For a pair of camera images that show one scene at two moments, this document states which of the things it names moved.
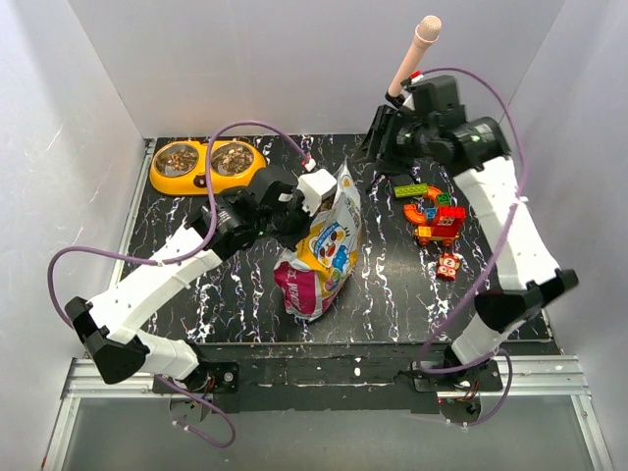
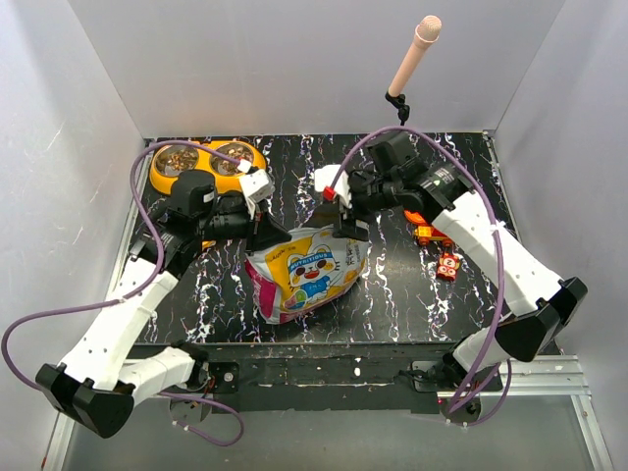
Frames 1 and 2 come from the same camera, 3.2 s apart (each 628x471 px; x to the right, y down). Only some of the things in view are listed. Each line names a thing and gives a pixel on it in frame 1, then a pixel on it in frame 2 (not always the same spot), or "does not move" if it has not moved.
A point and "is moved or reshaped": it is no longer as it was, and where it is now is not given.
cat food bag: x=314 y=277 is moved or reshaped
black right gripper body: x=407 y=140 to x=369 y=198
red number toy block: x=447 y=266 does not move
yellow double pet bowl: x=182 y=168 does not move
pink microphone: x=427 y=33 does not move
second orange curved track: x=412 y=215 does not move
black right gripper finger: x=372 y=146 to x=347 y=229
